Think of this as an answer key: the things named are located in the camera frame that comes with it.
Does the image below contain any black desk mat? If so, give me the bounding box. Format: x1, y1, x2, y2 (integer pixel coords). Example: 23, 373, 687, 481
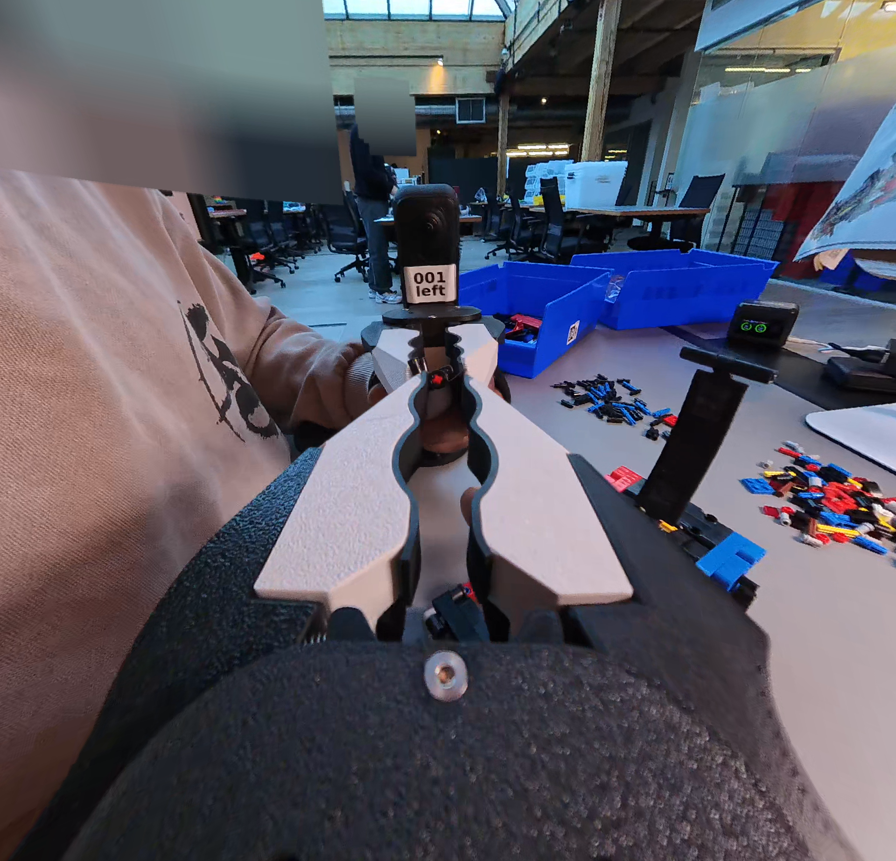
665, 322, 896, 410

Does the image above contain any small black lego assembly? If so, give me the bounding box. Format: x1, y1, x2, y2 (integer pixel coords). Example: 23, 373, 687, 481
408, 357, 464, 389

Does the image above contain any black power bank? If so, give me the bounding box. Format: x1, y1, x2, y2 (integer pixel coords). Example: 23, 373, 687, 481
727, 301, 800, 350

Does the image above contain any stack of white storage boxes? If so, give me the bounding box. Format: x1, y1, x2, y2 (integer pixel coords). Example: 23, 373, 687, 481
524, 160, 629, 210

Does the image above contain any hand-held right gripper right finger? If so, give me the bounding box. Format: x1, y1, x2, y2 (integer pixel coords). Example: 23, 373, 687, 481
462, 377, 636, 641

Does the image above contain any black power adapter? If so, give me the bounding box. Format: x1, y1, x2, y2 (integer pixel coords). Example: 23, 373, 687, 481
826, 339, 896, 393

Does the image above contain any pile of black blue pins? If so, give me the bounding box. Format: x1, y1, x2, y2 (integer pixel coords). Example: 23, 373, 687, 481
552, 374, 679, 442

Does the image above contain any person's left hand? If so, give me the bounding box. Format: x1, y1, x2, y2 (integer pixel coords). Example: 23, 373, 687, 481
420, 415, 473, 456

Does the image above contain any person's left forearm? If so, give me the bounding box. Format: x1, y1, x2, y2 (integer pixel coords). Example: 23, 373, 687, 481
245, 297, 379, 431

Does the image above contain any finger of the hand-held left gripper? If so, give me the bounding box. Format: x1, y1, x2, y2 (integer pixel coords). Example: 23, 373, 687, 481
370, 328, 422, 394
447, 322, 501, 387

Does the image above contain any long blue storage bin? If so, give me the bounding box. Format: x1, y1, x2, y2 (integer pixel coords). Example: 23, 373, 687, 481
570, 248, 779, 331

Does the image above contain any pile of colourful lego pieces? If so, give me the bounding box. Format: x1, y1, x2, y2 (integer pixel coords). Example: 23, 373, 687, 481
741, 441, 896, 557

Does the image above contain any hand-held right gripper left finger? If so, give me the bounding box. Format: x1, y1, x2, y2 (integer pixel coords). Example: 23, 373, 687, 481
252, 373, 428, 630

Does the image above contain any black office chair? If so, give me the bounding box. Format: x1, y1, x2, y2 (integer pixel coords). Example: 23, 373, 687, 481
539, 176, 582, 263
668, 174, 725, 249

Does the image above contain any black lego part with pins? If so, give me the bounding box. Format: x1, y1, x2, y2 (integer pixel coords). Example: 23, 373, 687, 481
422, 581, 492, 642

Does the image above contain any lego instruction booklet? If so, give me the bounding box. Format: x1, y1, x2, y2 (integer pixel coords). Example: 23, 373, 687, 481
794, 105, 896, 263

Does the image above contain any long wooden desk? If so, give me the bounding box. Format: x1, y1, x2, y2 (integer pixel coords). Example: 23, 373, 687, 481
528, 205, 711, 253

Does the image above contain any blue bin with square label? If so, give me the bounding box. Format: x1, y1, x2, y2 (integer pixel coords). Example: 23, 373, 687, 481
458, 262, 613, 379

